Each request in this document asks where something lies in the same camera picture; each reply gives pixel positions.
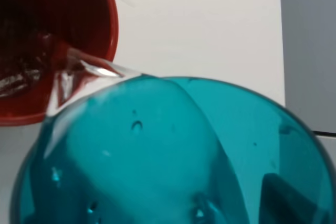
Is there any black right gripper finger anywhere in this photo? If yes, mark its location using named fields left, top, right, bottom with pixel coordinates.
left=259, top=173, right=317, bottom=223

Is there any teal translucent cup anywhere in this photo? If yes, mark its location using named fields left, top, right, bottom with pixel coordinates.
left=9, top=76, right=335, bottom=223

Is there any red plastic cup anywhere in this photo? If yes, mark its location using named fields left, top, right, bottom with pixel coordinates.
left=1, top=0, right=119, bottom=126

